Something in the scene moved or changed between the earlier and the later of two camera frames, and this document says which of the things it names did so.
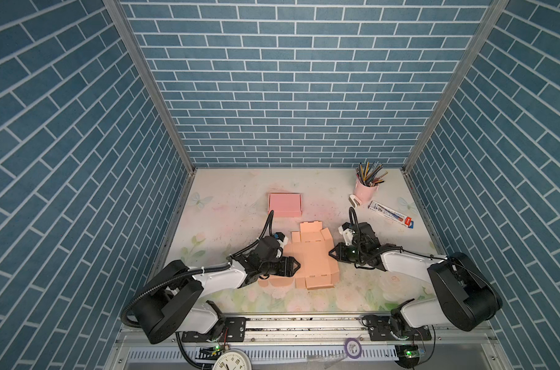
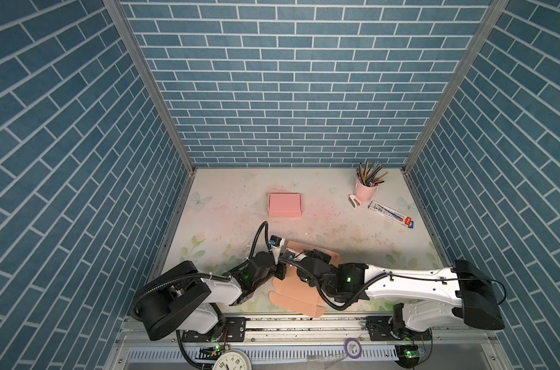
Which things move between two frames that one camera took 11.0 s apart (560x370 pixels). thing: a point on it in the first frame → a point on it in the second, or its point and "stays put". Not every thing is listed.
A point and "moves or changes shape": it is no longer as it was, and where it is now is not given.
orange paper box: [318, 269] moves or changes shape
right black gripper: [339, 255] → [317, 255]
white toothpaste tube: [399, 218] stays put
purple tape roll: [345, 348] stays put
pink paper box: [285, 204] stays put
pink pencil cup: [366, 194] stays put
